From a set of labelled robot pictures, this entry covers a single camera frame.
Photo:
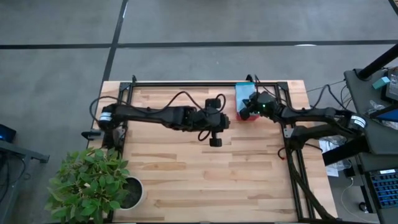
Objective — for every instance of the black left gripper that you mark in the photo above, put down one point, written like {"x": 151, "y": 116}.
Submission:
{"x": 208, "y": 119}

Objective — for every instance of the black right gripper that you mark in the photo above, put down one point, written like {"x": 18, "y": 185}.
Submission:
{"x": 262, "y": 104}

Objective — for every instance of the pink plastic bin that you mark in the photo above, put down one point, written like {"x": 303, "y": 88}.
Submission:
{"x": 255, "y": 117}

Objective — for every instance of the white papers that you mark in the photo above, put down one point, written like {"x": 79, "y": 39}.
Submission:
{"x": 329, "y": 146}

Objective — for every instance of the black desk beam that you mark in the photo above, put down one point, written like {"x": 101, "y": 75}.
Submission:
{"x": 345, "y": 151}

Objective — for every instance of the white plant pot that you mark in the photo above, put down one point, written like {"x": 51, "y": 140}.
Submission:
{"x": 135, "y": 194}

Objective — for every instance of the grey side desk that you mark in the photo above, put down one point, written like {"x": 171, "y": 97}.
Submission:
{"x": 367, "y": 124}

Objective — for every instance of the black table clamp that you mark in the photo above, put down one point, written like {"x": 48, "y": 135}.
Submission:
{"x": 91, "y": 134}

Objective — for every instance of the small teal box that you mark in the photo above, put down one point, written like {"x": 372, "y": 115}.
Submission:
{"x": 381, "y": 82}

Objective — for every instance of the black diagonal pole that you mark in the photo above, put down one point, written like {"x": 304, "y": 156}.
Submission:
{"x": 379, "y": 62}

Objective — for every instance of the blue tablet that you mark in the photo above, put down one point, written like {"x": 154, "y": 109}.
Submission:
{"x": 388, "y": 115}

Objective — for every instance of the green leafy plant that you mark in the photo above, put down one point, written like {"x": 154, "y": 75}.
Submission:
{"x": 87, "y": 183}

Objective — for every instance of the backlit keyboard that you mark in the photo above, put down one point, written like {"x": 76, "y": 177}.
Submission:
{"x": 385, "y": 188}

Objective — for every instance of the dark grey side table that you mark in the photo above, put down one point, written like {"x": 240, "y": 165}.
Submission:
{"x": 18, "y": 155}

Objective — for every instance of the black device with blue light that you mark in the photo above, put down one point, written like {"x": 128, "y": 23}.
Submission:
{"x": 6, "y": 133}

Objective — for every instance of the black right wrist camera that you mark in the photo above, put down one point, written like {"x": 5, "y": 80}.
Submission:
{"x": 244, "y": 114}

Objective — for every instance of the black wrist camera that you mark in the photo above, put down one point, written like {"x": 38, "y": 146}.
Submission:
{"x": 244, "y": 114}
{"x": 215, "y": 142}

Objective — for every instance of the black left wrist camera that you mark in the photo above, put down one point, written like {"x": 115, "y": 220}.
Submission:
{"x": 215, "y": 142}

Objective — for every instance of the black aluminium table frame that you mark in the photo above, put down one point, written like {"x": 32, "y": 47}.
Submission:
{"x": 202, "y": 84}

